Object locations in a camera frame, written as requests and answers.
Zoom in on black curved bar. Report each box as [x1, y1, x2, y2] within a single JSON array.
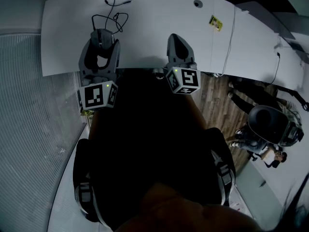
[[277, 85, 309, 112]]

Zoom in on white window blinds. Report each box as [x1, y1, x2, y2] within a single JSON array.
[[0, 34, 86, 232]]

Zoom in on black office chair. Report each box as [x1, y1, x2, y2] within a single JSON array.
[[248, 105, 288, 145]]

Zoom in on black wired mouse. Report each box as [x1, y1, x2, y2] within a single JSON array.
[[90, 28, 115, 50]]

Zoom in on black cable with plug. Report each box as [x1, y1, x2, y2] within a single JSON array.
[[91, 0, 132, 35], [267, 52, 281, 86]]

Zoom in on person's right forearm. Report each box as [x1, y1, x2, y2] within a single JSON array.
[[180, 92, 209, 131]]

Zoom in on grey desk divider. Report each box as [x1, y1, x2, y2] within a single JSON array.
[[235, 0, 296, 40]]

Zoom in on person's left forearm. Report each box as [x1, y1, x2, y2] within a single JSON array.
[[87, 108, 116, 142]]

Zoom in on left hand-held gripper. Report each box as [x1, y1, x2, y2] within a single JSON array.
[[77, 39, 121, 111]]

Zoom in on frosted glass desk divider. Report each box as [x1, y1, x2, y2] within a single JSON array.
[[235, 163, 283, 217]]

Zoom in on red and white card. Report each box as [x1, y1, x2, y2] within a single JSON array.
[[229, 197, 244, 211]]

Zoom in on person's black clothing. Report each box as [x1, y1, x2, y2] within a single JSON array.
[[72, 69, 236, 229]]

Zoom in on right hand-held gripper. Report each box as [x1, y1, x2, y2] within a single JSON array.
[[165, 33, 201, 95]]

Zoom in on grey shoulder strap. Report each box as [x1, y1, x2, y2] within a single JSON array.
[[211, 150, 236, 200], [74, 177, 96, 215]]

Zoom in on white cable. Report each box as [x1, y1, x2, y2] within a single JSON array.
[[216, 6, 237, 77]]

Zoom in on yellow card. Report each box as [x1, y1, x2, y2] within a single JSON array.
[[208, 14, 223, 32]]

